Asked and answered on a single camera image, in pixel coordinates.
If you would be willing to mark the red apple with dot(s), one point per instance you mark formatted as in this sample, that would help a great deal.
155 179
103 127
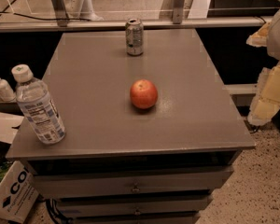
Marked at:
143 94

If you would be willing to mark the grey drawer cabinet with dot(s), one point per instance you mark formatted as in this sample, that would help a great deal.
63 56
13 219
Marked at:
119 164

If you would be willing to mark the white pump sanitizer bottle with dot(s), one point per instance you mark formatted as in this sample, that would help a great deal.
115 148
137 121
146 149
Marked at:
6 92

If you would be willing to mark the white cardboard box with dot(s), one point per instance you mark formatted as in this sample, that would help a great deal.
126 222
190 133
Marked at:
17 196

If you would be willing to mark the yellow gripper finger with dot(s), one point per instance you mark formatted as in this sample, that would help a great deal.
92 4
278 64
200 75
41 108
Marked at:
259 38
266 102

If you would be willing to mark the clear plastic water bottle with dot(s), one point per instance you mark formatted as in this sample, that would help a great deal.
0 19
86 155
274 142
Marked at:
36 104

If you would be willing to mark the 7up soda can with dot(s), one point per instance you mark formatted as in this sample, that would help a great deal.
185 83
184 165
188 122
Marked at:
134 31

